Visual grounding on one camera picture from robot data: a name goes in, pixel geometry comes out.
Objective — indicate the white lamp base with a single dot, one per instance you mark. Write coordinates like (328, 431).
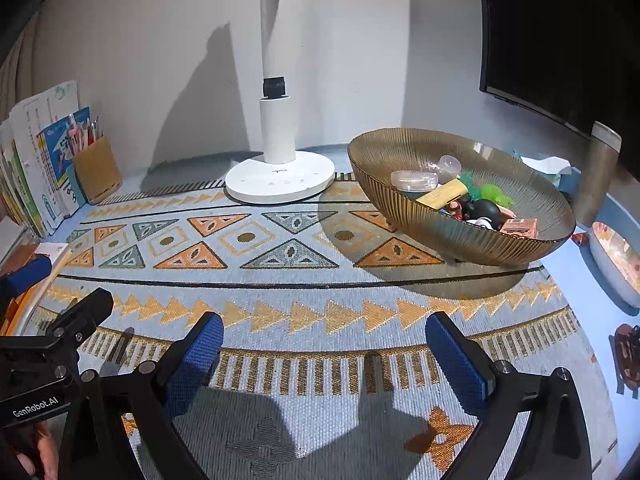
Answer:
(280, 180)

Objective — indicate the dark-headed white figurine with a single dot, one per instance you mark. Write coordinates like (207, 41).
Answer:
(482, 210)

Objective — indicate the patterned blue woven mat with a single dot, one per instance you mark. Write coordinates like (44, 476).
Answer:
(300, 285)

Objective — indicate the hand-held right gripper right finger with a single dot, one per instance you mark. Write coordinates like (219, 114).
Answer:
(455, 365)

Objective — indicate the black-haired red figurine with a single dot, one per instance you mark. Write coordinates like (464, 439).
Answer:
(456, 208)

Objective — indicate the yellow rectangular bar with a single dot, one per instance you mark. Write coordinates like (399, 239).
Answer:
(442, 194)

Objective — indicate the bright green toy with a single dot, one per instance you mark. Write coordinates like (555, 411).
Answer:
(495, 192)

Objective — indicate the wooden pen holder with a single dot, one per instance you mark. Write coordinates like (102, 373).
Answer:
(97, 170)

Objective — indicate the pink copper box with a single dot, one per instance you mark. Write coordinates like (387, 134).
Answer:
(520, 227)

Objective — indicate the small clear round container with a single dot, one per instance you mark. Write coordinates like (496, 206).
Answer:
(450, 164)

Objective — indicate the bundle of pens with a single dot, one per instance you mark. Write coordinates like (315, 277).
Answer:
(90, 132)

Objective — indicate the person's left hand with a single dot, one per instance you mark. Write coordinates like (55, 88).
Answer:
(45, 455)

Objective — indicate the grey cylindrical monitor stand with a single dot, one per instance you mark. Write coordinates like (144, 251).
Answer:
(597, 175)

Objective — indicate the row of upright books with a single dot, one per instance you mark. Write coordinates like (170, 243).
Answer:
(45, 160)

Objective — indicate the translucent teal toy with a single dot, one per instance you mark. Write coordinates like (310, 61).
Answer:
(466, 178)

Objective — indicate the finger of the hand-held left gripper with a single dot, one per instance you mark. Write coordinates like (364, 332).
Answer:
(25, 275)
(85, 310)

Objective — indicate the white tissue paper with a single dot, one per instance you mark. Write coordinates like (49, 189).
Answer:
(547, 165)

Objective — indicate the black monitor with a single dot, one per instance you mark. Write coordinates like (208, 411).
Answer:
(550, 35)

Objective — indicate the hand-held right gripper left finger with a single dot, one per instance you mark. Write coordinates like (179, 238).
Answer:
(195, 365)

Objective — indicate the white oval tray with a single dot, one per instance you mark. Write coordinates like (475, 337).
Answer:
(615, 255)

